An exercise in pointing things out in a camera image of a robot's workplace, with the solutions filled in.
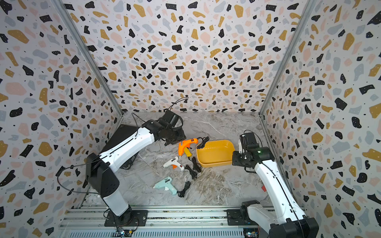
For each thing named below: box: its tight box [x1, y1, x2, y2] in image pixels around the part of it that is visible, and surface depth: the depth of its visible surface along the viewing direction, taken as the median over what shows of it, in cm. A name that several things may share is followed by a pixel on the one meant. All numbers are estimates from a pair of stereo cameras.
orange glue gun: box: [178, 138, 199, 161], surface depth 81 cm
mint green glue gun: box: [152, 176, 178, 195], surface depth 85 cm
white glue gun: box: [160, 156, 185, 172], surface depth 94 cm
